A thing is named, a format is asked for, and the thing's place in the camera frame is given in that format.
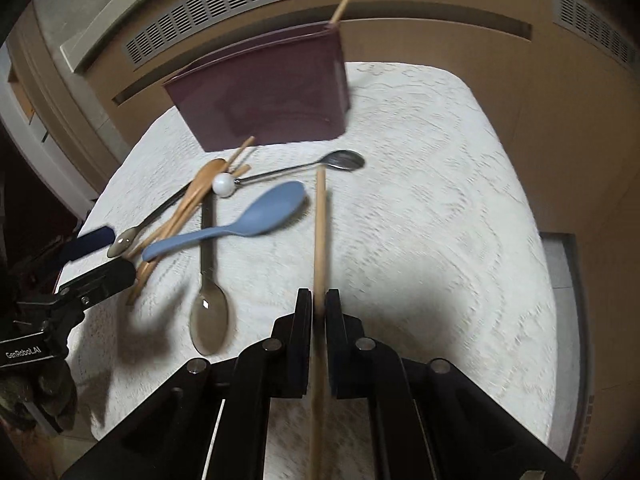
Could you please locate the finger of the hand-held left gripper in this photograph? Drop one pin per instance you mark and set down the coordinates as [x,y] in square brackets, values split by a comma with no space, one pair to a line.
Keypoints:
[105,280]
[95,240]

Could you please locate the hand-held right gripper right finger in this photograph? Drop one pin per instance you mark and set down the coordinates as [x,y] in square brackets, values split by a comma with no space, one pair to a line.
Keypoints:
[334,345]

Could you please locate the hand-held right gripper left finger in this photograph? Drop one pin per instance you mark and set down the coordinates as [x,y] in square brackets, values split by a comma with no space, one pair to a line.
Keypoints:
[303,345]

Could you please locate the large metal spoon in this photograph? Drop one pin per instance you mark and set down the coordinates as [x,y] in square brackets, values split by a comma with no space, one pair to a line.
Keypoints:
[210,320]

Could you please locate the wooden spoon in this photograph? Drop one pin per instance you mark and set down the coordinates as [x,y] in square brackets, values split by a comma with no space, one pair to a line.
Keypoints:
[201,184]

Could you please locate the blue plastic spoon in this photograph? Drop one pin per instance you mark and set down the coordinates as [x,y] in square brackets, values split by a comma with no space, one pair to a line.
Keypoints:
[275,205]

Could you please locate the silver spoon with white ball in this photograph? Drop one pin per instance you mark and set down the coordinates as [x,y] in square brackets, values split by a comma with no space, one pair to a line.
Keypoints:
[345,160]

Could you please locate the maroon utensil holder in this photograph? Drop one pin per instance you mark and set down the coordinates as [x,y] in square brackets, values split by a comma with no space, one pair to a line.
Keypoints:
[260,90]

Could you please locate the person's left hand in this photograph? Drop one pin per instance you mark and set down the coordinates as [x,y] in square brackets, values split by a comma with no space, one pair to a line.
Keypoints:
[50,387]

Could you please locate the white lace tablecloth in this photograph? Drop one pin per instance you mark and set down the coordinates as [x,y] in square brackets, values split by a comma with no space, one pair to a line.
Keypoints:
[425,235]

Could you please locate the grey stone ledge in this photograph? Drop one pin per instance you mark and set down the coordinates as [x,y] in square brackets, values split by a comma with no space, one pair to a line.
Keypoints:
[75,15]

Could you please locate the long grey vent grille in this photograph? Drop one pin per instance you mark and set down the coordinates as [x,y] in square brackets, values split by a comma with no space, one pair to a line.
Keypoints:
[225,5]

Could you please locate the wooden radiator cabinet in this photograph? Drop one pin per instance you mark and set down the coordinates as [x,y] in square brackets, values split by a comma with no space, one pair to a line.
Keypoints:
[450,45]

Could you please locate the small grey vent grille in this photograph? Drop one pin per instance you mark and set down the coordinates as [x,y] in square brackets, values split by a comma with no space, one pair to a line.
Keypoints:
[585,20]

